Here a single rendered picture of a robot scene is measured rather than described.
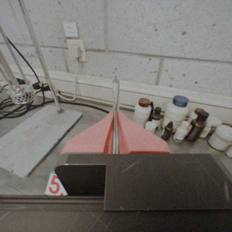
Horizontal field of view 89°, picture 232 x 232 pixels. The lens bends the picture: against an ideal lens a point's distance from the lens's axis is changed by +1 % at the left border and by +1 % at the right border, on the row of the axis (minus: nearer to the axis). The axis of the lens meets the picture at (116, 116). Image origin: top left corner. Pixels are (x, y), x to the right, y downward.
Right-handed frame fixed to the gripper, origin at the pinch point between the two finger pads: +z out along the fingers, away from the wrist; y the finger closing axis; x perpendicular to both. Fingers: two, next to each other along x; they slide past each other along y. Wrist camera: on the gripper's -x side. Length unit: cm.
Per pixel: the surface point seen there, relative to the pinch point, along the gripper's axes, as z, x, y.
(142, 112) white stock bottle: 25.1, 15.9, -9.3
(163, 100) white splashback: 33.9, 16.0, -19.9
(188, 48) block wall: 35.9, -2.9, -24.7
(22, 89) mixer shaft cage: 22.9, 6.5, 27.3
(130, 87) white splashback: 39.1, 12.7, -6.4
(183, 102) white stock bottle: 23.3, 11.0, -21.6
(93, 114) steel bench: 33.7, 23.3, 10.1
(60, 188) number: 3.1, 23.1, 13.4
